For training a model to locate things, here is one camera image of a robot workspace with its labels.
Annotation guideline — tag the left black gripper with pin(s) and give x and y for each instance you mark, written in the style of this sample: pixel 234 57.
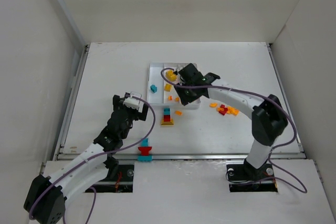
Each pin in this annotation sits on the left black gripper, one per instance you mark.
pixel 129 109

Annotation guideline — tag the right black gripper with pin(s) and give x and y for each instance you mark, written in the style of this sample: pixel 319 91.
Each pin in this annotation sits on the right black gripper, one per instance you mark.
pixel 182 81

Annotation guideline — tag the yellow duplo brick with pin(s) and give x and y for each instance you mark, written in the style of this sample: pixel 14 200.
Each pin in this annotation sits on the yellow duplo brick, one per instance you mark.
pixel 171 76

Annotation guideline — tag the teal frog duplo piece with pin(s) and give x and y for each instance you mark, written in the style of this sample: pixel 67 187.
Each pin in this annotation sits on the teal frog duplo piece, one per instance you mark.
pixel 145 151

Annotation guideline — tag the teal duplo brick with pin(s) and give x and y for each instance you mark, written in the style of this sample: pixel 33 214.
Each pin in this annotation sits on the teal duplo brick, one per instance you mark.
pixel 153 88

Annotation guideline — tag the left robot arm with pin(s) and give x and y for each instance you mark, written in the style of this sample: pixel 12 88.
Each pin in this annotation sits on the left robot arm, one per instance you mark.
pixel 49 196

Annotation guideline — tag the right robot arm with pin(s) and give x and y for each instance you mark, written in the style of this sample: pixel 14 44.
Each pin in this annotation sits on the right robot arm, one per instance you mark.
pixel 268 120

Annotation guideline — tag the white three-compartment tray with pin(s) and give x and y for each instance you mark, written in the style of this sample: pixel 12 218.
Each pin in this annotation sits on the white three-compartment tray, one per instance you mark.
pixel 160 98

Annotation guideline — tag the teal red yellow duplo stack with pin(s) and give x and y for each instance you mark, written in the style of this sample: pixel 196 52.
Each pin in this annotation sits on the teal red yellow duplo stack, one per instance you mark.
pixel 167 120

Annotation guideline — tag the red orange lego pile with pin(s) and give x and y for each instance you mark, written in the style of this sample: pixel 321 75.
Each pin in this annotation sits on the red orange lego pile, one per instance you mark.
pixel 223 109

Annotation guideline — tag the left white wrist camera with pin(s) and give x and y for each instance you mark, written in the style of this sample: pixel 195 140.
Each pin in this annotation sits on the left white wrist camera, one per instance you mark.
pixel 131 100

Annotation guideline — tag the aluminium front rail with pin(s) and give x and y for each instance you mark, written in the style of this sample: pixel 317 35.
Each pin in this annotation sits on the aluminium front rail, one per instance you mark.
pixel 197 156

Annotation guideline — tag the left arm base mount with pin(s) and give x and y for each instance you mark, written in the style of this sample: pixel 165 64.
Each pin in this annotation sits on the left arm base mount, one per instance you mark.
pixel 118 180

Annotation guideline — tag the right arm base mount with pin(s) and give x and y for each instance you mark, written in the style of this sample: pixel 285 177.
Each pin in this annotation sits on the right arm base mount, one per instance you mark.
pixel 242 181

